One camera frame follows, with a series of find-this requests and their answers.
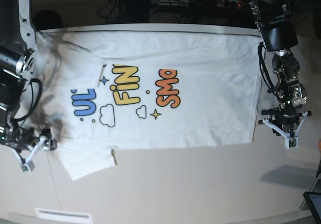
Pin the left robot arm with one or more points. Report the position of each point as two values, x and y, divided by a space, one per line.
280 69

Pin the white printed T-shirt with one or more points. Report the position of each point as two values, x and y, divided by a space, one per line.
109 90

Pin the white paper label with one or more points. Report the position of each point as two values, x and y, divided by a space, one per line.
64 216

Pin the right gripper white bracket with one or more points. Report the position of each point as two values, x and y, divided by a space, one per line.
29 144

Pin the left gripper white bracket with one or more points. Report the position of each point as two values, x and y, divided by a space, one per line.
285 124

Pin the tablet with dark frame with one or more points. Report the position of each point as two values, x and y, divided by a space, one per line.
313 201

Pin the black power strip red light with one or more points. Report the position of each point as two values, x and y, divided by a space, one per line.
234 4

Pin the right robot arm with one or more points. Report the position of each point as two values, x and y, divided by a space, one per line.
18 60

